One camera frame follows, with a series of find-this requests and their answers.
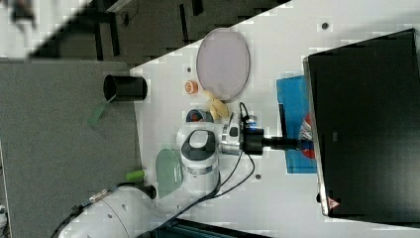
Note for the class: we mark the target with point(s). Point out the black cylinder post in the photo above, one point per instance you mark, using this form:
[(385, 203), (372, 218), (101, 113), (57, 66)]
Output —
[(151, 191), (125, 88)]

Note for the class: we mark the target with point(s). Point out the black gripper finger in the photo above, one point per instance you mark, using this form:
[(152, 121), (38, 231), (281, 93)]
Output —
[(301, 147), (282, 140)]

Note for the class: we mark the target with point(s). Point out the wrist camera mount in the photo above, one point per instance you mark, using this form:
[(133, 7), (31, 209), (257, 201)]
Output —
[(251, 122)]

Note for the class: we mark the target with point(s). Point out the green oval colander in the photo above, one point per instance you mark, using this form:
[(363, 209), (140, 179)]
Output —
[(169, 172)]

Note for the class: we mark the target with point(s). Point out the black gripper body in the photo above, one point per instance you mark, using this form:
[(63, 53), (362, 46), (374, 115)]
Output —
[(255, 141)]

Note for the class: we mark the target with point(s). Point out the black cylinder upper post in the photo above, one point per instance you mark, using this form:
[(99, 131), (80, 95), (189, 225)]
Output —
[(125, 88)]

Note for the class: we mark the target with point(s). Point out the black cylinder lower post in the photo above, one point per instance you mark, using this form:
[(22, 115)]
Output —
[(151, 191)]

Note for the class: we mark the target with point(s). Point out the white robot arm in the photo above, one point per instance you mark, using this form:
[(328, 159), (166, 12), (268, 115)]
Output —
[(186, 175)]

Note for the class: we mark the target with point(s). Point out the green small bottle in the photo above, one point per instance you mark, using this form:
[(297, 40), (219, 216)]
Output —
[(135, 175)]

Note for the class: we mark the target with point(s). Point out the yellow plush chicken toy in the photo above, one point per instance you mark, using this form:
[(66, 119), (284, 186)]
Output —
[(217, 108)]

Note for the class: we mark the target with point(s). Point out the grey round plate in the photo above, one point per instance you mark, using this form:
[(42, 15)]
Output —
[(223, 63)]

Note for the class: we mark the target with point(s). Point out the orange slice toy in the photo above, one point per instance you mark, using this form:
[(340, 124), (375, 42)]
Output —
[(191, 87)]

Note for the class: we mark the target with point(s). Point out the red plush ketchup bottle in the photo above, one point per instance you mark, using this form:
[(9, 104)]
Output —
[(305, 135)]

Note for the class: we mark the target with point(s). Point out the blue bowl with fruit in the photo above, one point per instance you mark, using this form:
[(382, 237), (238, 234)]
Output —
[(199, 115)]

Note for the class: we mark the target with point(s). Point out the black toaster oven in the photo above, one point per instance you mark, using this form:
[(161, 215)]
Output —
[(364, 109)]

